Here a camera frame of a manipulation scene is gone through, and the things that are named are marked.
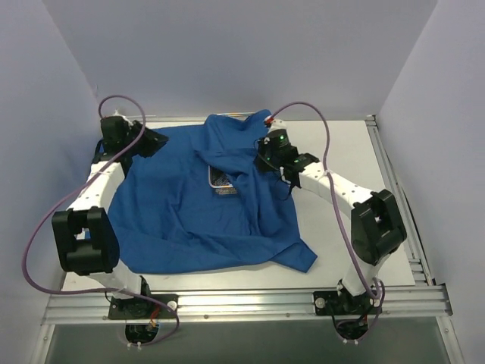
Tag wire mesh instrument tray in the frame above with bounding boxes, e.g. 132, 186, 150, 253
208, 166, 237, 196

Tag blue surgical drape cloth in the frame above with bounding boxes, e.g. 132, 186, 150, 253
108, 110, 317, 274

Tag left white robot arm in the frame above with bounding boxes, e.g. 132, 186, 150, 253
52, 115, 169, 318

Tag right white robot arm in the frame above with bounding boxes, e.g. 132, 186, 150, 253
255, 119, 407, 313

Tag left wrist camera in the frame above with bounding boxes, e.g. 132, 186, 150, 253
112, 109, 130, 121

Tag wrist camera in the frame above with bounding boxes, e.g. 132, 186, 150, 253
112, 109, 130, 121
264, 116, 287, 137

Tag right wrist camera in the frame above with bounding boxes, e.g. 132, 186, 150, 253
264, 116, 287, 137

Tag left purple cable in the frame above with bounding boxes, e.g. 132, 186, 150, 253
21, 94, 181, 347

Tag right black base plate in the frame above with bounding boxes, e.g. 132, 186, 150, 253
312, 289, 382, 316

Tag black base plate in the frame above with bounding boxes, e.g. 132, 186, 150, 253
312, 289, 382, 316
108, 293, 179, 320

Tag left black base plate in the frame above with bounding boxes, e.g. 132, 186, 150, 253
108, 293, 179, 320

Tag right aluminium rail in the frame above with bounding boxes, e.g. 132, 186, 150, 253
365, 115, 436, 286

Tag aluminium rail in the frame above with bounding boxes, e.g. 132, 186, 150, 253
365, 115, 436, 286
42, 286, 452, 325

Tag front aluminium rail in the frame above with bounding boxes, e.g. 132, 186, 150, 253
42, 286, 452, 325

